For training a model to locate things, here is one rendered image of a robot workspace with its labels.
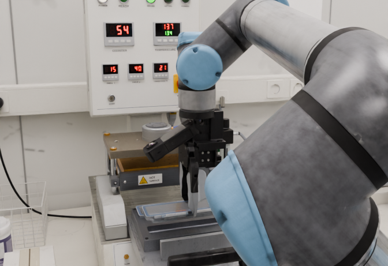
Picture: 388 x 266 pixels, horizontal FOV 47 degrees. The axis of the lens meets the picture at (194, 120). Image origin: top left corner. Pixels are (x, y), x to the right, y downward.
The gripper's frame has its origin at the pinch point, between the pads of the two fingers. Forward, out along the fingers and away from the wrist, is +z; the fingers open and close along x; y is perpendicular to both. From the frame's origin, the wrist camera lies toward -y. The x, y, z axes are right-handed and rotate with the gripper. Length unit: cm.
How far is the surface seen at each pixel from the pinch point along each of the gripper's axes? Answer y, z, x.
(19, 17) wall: -36, -39, 77
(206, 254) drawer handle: -0.7, 3.6, -15.1
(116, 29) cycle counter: -8, -35, 42
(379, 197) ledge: 87, 27, 45
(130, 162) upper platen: -7.9, -1.4, 27.0
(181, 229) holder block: -0.9, 6.5, 1.5
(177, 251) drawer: -4.3, 5.9, -8.4
